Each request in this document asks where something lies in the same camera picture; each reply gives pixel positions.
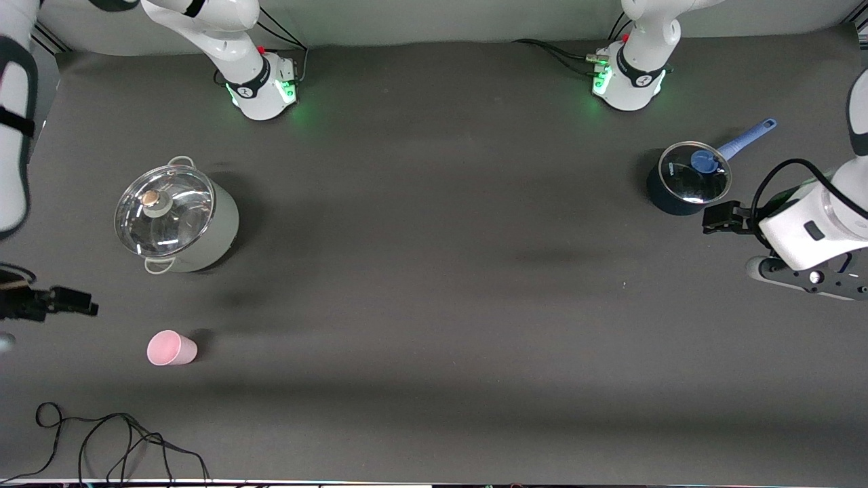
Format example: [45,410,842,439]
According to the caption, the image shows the pink plastic cup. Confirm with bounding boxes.
[146,329,199,367]

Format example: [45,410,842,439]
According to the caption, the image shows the glass lid with blue knob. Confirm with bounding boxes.
[658,141,733,205]

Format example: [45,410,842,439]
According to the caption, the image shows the dark blue saucepan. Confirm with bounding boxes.
[646,118,778,217]

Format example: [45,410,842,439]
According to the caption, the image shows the glass lid with grey knob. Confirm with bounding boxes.
[114,165,216,258]

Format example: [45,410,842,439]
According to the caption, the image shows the grey-green cooking pot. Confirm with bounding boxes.
[114,156,240,275]

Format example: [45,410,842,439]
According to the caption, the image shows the dark grey table cover sheet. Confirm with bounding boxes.
[0,24,868,484]

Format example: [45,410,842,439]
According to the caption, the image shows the thin black loose cable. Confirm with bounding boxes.
[0,402,211,484]

